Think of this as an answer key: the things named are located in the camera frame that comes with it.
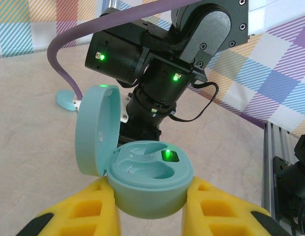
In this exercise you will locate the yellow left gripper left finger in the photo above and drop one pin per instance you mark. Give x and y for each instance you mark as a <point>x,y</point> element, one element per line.
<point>69,221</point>

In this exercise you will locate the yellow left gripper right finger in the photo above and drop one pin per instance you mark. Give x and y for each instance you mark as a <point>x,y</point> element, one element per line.
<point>216,216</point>

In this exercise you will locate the teal earbud charging case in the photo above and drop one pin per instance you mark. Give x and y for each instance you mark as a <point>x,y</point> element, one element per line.
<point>147,196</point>

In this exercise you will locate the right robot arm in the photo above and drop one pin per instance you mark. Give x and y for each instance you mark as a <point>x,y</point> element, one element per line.
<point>216,24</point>

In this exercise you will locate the aluminium front frame rail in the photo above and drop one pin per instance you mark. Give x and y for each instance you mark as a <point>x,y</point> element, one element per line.
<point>268,172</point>

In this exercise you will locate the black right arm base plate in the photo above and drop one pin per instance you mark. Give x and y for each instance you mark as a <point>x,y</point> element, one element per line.
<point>281,186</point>

